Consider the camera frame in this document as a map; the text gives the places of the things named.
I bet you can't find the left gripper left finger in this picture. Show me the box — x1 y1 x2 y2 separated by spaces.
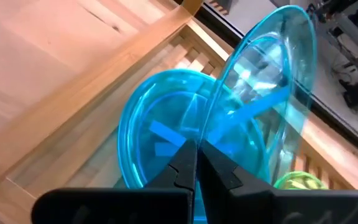
31 139 198 224

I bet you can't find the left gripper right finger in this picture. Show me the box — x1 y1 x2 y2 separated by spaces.
197 139 358 224

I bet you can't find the green transparent plastic plate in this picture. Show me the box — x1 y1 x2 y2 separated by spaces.
273 170 329 191

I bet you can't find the blue transparent plastic plate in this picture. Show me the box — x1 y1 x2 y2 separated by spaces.
197 4 318 187
117 68 270 223

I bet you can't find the wooden slatted shelf rack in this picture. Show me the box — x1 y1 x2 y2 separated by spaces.
0 0 358 224

